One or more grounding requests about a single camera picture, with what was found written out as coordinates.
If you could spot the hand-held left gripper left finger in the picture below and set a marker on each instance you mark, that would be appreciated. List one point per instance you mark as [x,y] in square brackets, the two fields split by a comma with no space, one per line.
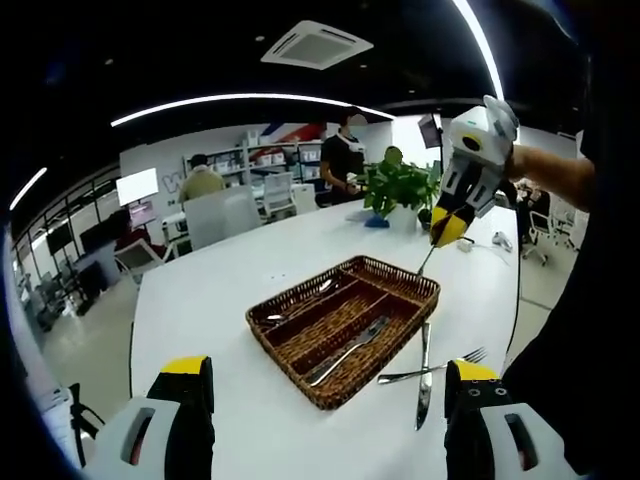
[190,425]

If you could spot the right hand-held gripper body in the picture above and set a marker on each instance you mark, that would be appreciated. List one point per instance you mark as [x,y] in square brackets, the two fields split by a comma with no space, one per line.
[480,135]

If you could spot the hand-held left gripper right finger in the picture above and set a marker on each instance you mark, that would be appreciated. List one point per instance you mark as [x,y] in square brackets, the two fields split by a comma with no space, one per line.
[470,425]

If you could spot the silver metal knife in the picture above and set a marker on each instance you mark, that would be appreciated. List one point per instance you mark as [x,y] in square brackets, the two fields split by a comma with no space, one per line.
[350,350]
[424,380]

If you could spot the silver metal fork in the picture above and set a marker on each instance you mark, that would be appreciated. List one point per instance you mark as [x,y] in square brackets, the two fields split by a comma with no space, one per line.
[400,376]

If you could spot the brown wicker utensil storage tray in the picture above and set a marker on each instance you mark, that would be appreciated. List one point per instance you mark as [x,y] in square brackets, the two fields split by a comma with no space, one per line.
[400,285]

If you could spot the white storage shelving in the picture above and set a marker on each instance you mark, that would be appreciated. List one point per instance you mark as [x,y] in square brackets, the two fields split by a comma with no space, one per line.
[275,155]

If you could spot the person's right hand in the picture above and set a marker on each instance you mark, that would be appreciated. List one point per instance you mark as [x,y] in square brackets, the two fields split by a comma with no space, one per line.
[519,162]

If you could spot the white handheld controller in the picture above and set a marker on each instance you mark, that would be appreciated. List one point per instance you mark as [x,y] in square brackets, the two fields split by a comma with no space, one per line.
[502,240]

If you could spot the black grey desk gadget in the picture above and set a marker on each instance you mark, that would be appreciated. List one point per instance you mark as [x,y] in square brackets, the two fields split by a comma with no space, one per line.
[424,220]

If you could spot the white power adapter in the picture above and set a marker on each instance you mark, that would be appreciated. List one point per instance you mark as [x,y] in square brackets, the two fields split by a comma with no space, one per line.
[466,245]

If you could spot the dark monitor on pole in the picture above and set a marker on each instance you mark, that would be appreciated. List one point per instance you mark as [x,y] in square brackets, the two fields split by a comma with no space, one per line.
[429,130]

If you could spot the green potted plant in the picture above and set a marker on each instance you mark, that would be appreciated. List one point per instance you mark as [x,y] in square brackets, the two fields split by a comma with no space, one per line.
[400,190]

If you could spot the white swivel chair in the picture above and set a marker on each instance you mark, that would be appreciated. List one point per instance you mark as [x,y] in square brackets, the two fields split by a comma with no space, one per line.
[537,225]

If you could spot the blue cloth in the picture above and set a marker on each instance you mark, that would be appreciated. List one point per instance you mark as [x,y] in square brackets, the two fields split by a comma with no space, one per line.
[376,222]

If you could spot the long curved ceiling light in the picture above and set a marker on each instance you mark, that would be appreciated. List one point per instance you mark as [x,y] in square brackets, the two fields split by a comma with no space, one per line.
[482,40]
[240,96]

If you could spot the person's black clothing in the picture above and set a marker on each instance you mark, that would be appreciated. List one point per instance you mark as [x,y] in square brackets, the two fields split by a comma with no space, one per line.
[590,350]

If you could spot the white solid-back chair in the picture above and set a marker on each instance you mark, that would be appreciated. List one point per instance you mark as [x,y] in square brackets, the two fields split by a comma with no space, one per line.
[305,197]

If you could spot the white office chair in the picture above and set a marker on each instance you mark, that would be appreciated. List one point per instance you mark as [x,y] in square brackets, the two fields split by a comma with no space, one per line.
[145,257]

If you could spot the white mesh chair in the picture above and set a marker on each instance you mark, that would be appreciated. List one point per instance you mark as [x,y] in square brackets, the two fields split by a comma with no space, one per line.
[278,192]

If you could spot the ceiling air conditioner vent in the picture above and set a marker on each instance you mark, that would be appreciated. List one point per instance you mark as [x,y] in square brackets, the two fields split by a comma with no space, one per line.
[317,45]

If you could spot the black desk monitor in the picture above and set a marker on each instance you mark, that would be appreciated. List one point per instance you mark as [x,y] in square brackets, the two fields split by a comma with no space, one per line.
[100,232]

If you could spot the pink-screen computer monitor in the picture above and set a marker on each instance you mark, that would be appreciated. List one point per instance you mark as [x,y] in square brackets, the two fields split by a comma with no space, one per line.
[142,214]

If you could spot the black television on stand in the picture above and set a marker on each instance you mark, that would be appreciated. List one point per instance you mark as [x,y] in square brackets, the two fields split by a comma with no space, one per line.
[60,236]

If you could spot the white display screen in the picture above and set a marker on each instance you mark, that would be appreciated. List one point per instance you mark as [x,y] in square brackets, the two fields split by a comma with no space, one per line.
[137,187]

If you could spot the short ceiling light strip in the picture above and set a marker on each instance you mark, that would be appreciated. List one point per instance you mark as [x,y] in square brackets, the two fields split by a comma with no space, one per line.
[28,189]

